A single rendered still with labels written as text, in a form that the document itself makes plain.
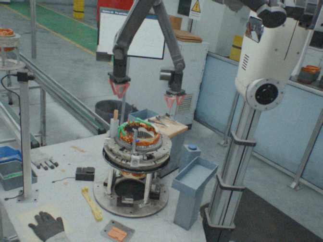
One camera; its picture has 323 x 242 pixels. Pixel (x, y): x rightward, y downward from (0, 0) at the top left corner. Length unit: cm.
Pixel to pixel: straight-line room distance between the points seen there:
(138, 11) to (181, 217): 90
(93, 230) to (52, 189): 34
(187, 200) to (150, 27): 144
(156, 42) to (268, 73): 129
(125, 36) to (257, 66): 53
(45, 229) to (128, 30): 87
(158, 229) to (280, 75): 85
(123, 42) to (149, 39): 122
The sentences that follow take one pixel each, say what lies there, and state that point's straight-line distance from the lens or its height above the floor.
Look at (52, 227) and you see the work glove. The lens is 142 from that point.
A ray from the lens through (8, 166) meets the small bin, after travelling 174.
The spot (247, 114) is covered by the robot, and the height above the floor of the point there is 131.
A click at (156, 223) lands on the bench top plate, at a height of 78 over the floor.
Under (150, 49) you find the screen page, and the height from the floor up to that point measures 130.
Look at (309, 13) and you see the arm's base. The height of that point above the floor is 177.
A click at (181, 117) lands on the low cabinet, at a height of 23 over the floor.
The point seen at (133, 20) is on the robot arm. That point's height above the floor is 165.
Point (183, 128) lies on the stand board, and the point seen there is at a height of 106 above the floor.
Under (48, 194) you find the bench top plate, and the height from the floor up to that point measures 78.
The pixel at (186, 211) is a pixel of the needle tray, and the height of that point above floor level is 88.
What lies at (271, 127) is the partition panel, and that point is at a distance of 362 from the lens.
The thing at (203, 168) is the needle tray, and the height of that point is 103.
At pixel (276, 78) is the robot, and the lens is 134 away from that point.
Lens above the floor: 179
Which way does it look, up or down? 24 degrees down
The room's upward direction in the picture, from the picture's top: 9 degrees clockwise
